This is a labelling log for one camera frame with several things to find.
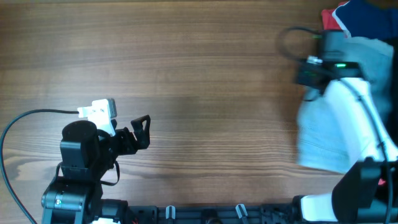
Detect black base rail with clips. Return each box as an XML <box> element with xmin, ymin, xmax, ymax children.
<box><xmin>129</xmin><ymin>203</ymin><xmax>296</xmax><ymax>224</ymax></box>

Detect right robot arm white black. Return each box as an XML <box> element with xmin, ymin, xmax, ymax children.
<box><xmin>295</xmin><ymin>30</ymin><xmax>397</xmax><ymax>223</ymax></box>

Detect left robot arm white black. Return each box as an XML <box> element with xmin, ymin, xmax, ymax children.
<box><xmin>41</xmin><ymin>115</ymin><xmax>150</xmax><ymax>224</ymax></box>

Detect light blue denim shorts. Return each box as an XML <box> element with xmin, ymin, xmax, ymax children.
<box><xmin>297</xmin><ymin>36</ymin><xmax>397</xmax><ymax>173</ymax></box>

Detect red navy white garment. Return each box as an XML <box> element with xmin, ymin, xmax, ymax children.
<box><xmin>321</xmin><ymin>0</ymin><xmax>397</xmax><ymax>40</ymax></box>

